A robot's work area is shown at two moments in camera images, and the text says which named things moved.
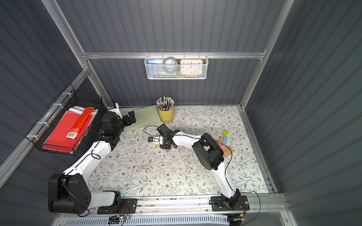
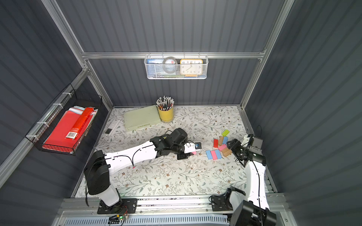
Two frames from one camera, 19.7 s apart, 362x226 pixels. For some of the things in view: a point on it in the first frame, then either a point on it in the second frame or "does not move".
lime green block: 225,133 does not move
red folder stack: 71,129 does not move
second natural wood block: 227,151 does not move
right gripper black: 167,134 → 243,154
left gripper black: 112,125 → 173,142
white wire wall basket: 176,67 does not move
